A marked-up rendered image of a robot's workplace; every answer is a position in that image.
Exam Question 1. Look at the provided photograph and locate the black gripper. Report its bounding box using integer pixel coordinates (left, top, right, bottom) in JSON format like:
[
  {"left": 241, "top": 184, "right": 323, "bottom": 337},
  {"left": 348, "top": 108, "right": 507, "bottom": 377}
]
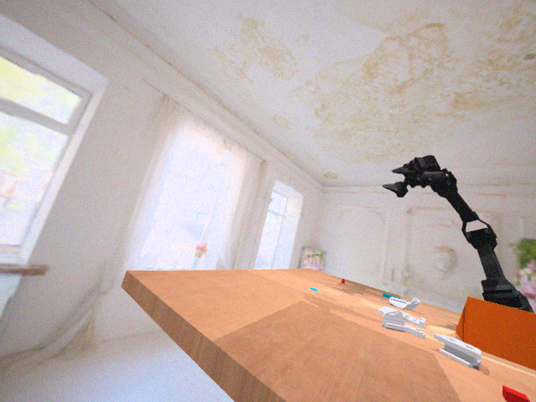
[{"left": 383, "top": 157, "right": 434, "bottom": 198}]

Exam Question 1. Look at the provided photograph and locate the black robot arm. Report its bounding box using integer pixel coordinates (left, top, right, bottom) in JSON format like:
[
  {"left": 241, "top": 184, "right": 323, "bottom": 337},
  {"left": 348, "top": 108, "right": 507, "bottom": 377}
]
[{"left": 423, "top": 155, "right": 534, "bottom": 313}]

